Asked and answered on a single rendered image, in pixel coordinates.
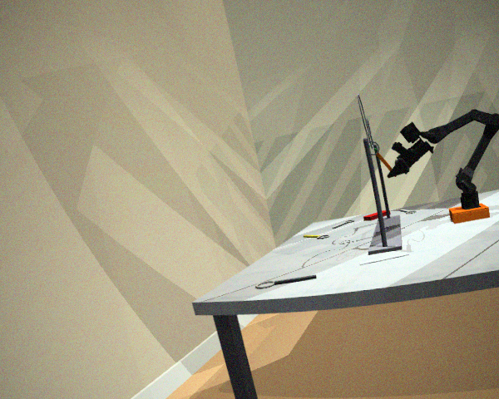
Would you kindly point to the orange handle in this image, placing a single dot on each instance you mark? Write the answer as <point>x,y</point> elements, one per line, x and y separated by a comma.
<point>381,158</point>

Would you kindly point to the black handle with grey wire loop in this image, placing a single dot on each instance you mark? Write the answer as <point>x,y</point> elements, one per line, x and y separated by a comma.
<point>289,280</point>

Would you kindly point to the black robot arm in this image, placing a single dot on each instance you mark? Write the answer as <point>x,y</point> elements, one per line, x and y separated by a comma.
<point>411,133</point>

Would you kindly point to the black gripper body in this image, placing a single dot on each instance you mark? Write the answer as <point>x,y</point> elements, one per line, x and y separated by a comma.
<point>408,160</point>

